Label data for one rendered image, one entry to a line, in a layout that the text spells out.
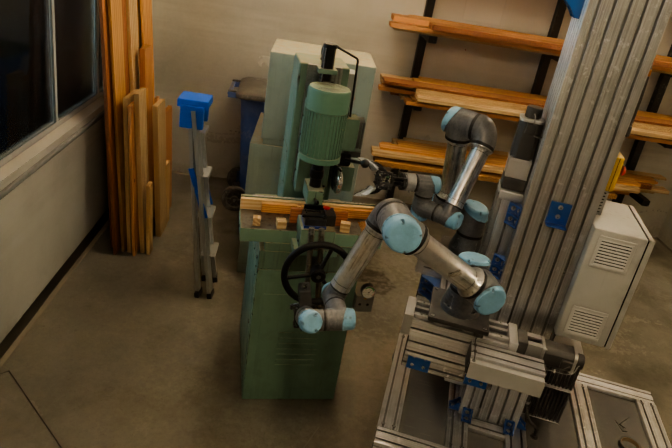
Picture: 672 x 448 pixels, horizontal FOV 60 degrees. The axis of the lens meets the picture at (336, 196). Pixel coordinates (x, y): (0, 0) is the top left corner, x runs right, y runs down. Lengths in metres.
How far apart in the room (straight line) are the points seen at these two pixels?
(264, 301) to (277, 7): 2.71
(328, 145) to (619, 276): 1.19
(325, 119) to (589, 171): 0.99
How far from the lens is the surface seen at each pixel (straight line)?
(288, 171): 2.65
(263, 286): 2.52
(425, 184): 2.36
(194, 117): 3.07
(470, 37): 4.34
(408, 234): 1.81
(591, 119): 2.18
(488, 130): 2.42
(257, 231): 2.38
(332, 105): 2.29
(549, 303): 2.43
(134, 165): 3.68
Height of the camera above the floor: 2.00
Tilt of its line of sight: 23 degrees down
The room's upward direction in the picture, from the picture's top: 10 degrees clockwise
